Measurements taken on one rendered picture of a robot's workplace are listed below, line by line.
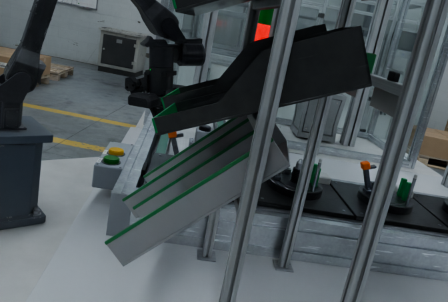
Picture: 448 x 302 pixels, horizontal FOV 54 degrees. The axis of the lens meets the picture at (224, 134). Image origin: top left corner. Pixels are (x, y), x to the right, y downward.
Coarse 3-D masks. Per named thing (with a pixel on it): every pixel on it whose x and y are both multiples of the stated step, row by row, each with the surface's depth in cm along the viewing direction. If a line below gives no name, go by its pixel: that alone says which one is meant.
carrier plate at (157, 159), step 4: (152, 156) 117; (156, 156) 117; (160, 156) 118; (164, 156) 119; (168, 156) 119; (172, 156) 120; (152, 160) 114; (156, 160) 114; (160, 160) 115; (164, 160) 115; (152, 164) 111; (156, 164) 111; (160, 164) 112; (152, 168) 108; (148, 172) 105; (144, 184) 97
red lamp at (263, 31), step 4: (260, 24) 118; (260, 28) 118; (264, 28) 118; (268, 28) 119; (256, 32) 119; (260, 32) 118; (264, 32) 118; (268, 32) 119; (256, 36) 119; (260, 36) 119; (264, 36) 119; (268, 36) 120; (256, 40) 119
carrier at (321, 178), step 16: (320, 160) 105; (288, 176) 115; (320, 176) 121; (272, 192) 107; (288, 192) 106; (320, 192) 109; (288, 208) 101; (304, 208) 101; (320, 208) 103; (336, 208) 105
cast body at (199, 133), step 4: (200, 128) 106; (204, 128) 106; (208, 128) 106; (196, 132) 106; (200, 132) 105; (204, 132) 105; (208, 132) 106; (196, 136) 106; (200, 136) 106; (192, 140) 108; (196, 140) 106
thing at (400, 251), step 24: (264, 216) 96; (288, 216) 98; (312, 216) 100; (168, 240) 96; (192, 240) 97; (216, 240) 97; (264, 240) 98; (312, 240) 98; (336, 240) 99; (384, 240) 99; (408, 240) 100; (432, 240) 100; (336, 264) 100; (384, 264) 101; (408, 264) 101; (432, 264) 102
